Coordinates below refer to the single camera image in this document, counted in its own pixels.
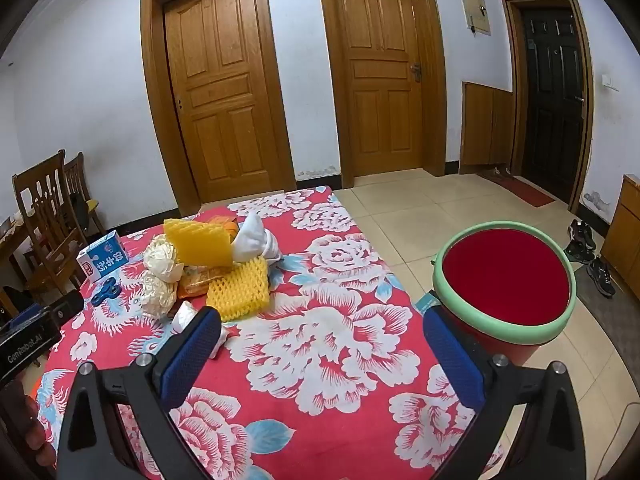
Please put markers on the orange snack packet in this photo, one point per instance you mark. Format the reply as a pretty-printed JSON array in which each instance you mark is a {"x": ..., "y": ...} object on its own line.
[{"x": 197, "y": 282}]

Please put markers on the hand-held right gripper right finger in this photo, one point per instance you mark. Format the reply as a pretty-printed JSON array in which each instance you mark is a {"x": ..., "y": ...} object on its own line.
[{"x": 452, "y": 360}]

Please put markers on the blue milk carton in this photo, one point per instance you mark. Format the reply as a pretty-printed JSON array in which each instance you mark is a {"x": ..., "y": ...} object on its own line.
[{"x": 102, "y": 257}]

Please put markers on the white plastic packet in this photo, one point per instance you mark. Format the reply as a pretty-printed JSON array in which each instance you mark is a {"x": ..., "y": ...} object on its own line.
[{"x": 187, "y": 312}]

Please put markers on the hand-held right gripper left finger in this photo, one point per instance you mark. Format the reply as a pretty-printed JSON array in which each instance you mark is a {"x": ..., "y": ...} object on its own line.
[{"x": 195, "y": 355}]

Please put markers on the black bag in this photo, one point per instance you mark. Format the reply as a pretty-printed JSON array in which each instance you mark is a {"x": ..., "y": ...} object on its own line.
[{"x": 79, "y": 215}]

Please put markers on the orange cardboard box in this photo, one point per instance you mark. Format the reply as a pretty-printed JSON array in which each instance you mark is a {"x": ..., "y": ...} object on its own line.
[{"x": 220, "y": 224}]

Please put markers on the wooden panel door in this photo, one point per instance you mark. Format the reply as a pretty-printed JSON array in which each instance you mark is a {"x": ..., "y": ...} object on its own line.
[
  {"x": 380, "y": 75},
  {"x": 220, "y": 90}
]

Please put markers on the yellow seat cushion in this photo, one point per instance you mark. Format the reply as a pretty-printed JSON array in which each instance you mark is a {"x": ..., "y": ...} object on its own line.
[{"x": 92, "y": 205}]

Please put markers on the wall electrical box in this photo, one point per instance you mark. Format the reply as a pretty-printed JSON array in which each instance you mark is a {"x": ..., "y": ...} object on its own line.
[{"x": 476, "y": 14}]

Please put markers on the wooden wall panel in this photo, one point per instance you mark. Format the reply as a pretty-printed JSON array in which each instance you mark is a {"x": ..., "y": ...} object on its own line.
[{"x": 486, "y": 127}]

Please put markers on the white sock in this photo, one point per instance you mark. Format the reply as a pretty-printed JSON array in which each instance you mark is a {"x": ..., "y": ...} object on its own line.
[{"x": 252, "y": 242}]

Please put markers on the red bucket with green rim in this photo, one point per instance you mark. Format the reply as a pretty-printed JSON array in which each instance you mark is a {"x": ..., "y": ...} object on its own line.
[{"x": 505, "y": 280}]

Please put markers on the wooden chair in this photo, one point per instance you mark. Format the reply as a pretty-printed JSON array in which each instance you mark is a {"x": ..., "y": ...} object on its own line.
[
  {"x": 45, "y": 225},
  {"x": 75, "y": 175}
]

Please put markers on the white light switch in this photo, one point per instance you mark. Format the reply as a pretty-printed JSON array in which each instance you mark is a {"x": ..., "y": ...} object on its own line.
[{"x": 610, "y": 83}]

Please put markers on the red doormat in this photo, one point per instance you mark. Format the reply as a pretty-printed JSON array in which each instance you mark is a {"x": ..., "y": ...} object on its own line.
[{"x": 520, "y": 190}]

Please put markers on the wooden cabinet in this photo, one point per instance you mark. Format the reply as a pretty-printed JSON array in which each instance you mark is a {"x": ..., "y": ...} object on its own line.
[{"x": 625, "y": 240}]

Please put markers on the wooden table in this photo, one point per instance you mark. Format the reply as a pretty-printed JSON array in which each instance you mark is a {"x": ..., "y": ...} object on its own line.
[{"x": 10, "y": 255}]

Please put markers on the large yellow foam net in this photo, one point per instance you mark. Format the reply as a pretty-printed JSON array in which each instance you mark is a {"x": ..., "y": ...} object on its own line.
[{"x": 200, "y": 242}]

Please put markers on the small yellow foam net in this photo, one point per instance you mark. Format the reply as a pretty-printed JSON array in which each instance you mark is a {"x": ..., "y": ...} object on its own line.
[{"x": 239, "y": 290}]

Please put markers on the red floral tablecloth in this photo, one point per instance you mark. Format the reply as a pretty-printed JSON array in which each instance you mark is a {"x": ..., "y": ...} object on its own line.
[{"x": 320, "y": 340}]

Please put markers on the cream foam fruit net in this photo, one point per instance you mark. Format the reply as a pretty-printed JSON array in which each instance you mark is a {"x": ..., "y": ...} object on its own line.
[
  {"x": 157, "y": 296},
  {"x": 162, "y": 259}
]

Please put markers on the grey floor mat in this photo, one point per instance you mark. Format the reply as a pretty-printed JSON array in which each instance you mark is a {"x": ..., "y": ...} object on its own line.
[{"x": 610, "y": 330}]

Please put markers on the black entrance door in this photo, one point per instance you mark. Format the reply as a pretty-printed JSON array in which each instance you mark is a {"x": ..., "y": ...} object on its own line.
[{"x": 550, "y": 95}]

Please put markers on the black sneaker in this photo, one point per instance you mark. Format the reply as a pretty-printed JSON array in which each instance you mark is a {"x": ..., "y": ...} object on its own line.
[
  {"x": 582, "y": 234},
  {"x": 601, "y": 276},
  {"x": 577, "y": 252}
]

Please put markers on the blue fidget spinner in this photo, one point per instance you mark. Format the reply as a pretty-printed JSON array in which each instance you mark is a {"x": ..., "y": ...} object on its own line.
[{"x": 106, "y": 292}]

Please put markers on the teal cardboard box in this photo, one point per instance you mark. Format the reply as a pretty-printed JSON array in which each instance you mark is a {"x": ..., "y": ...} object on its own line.
[{"x": 427, "y": 304}]

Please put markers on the person's left hand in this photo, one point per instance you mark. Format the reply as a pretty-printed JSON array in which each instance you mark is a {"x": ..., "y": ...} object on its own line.
[{"x": 22, "y": 435}]

